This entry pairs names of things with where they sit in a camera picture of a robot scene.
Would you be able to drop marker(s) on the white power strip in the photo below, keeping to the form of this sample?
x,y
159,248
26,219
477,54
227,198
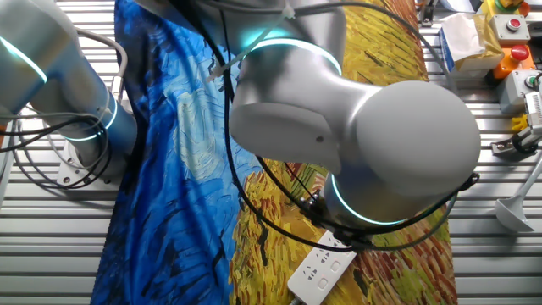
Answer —
x,y
322,271

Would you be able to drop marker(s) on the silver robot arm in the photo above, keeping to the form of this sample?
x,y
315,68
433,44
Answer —
x,y
402,140

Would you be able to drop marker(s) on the wheatfield painting print cloth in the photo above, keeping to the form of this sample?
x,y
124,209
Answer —
x,y
178,169

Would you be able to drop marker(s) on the tissue box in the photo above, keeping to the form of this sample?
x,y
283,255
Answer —
x,y
470,42

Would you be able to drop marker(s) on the white paper sheet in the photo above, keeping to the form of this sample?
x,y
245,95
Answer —
x,y
457,4

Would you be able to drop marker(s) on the grey box green button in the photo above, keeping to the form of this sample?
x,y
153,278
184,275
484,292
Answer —
x,y
512,91

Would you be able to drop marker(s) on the yellow clip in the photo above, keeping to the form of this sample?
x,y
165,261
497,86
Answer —
x,y
518,123

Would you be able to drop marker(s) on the orange emergency stop box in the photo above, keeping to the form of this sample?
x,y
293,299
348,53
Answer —
x,y
506,68

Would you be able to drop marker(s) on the grey box red button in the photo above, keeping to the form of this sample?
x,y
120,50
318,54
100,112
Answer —
x,y
504,34

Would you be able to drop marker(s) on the yellow pendant box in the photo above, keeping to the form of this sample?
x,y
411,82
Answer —
x,y
493,7

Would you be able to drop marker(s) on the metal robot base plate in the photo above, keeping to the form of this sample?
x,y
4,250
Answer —
x,y
68,173

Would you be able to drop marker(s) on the black metal bracket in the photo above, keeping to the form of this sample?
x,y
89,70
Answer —
x,y
425,14

